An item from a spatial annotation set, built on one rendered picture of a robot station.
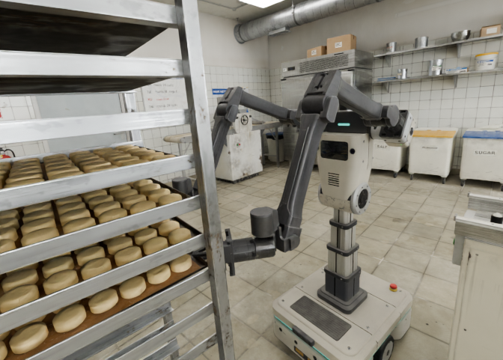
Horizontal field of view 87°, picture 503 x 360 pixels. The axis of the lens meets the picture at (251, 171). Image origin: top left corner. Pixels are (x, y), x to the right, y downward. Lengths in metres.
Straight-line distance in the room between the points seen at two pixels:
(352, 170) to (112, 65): 1.02
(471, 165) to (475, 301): 3.52
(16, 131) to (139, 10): 0.26
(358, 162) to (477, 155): 3.48
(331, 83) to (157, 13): 0.46
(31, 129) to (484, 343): 1.43
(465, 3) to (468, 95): 1.28
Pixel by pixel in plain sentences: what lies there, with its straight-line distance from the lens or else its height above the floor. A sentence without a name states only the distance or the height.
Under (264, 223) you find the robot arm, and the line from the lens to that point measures 0.65.
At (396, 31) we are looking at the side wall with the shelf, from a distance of 5.51.
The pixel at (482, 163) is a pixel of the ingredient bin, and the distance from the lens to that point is 4.67.
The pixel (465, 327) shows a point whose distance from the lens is 1.37.
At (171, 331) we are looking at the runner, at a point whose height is 0.87.
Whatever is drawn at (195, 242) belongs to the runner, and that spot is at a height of 1.05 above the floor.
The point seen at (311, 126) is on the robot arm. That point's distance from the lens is 0.74.
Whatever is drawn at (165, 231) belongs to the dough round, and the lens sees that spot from 0.68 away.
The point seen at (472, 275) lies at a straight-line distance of 1.25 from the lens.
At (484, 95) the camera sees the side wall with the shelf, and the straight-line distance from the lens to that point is 5.22.
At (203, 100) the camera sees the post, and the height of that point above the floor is 1.35.
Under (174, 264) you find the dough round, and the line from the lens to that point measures 0.67.
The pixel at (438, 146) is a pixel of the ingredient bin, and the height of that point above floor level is 0.56.
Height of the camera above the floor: 1.34
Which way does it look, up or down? 14 degrees down
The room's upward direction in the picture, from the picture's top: 4 degrees counter-clockwise
